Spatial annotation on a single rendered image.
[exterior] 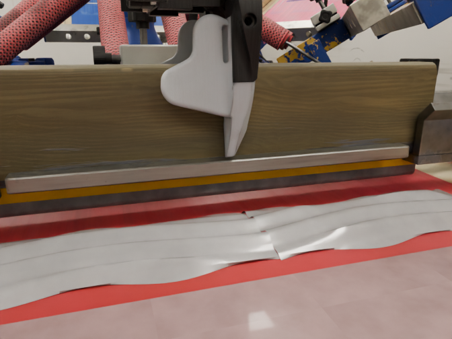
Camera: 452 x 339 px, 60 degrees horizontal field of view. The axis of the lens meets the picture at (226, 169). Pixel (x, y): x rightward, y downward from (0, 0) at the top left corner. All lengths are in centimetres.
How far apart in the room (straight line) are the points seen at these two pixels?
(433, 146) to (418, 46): 276
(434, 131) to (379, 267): 16
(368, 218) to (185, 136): 14
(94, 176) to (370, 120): 22
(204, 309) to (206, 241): 5
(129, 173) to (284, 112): 12
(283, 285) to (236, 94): 12
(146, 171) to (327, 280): 13
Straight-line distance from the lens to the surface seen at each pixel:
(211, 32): 26
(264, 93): 29
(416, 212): 31
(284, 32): 95
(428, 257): 26
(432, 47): 303
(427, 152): 37
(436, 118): 36
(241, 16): 24
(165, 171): 27
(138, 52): 56
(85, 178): 27
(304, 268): 23
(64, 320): 20
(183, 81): 25
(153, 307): 19
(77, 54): 442
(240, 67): 25
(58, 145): 27
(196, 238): 24
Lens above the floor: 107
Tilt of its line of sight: 17 degrees down
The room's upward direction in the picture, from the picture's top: straight up
